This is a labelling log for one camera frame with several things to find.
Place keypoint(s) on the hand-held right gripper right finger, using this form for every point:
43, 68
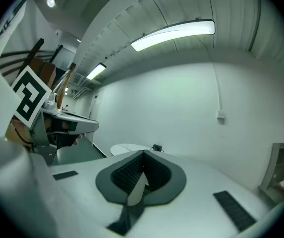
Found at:
177, 185

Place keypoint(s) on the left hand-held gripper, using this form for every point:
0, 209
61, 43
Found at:
30, 93

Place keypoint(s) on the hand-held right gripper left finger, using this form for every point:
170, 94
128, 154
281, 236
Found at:
104, 182

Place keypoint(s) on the person's left forearm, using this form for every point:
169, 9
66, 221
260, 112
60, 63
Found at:
15, 133

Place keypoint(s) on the person's left hand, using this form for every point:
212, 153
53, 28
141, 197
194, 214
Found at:
77, 139

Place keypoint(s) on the small black box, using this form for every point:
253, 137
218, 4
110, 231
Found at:
157, 147

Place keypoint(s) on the small ceiling light panel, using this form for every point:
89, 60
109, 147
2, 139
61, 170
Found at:
96, 71

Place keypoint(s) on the brown wooden chair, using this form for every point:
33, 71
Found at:
48, 73

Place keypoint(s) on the black curved railing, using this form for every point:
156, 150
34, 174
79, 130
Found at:
35, 49

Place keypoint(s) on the grey open shelf cabinet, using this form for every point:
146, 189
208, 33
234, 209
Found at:
278, 172

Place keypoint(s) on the long ceiling light panel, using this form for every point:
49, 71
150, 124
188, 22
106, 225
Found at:
174, 35

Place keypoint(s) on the round ceiling spotlight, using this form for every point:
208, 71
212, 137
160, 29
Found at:
50, 2

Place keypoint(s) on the white wall junction box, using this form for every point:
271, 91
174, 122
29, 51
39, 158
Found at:
221, 114

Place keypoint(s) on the white wall conduit pipe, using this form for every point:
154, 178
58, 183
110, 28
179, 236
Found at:
217, 88

